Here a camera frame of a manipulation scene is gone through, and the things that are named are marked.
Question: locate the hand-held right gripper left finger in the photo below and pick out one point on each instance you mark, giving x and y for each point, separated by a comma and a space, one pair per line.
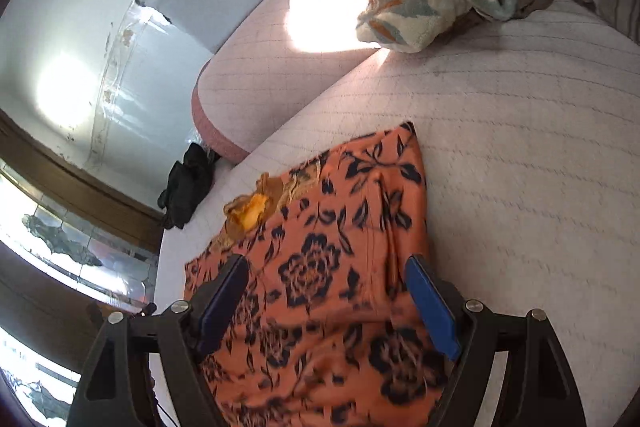
222, 307

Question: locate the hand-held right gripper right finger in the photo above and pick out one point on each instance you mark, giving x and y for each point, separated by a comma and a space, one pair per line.
432, 307

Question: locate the orange floral print garment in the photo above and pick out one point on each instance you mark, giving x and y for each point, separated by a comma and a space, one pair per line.
320, 267

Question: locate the black cloth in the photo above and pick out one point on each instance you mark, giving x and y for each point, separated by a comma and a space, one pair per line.
185, 187

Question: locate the pink quilted bed cover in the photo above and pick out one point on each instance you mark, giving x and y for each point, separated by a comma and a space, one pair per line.
525, 132

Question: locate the pink quilted bolster pillow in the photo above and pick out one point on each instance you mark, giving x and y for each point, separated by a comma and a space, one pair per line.
260, 92

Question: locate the dark wooden window frame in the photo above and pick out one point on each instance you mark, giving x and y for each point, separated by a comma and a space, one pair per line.
75, 177

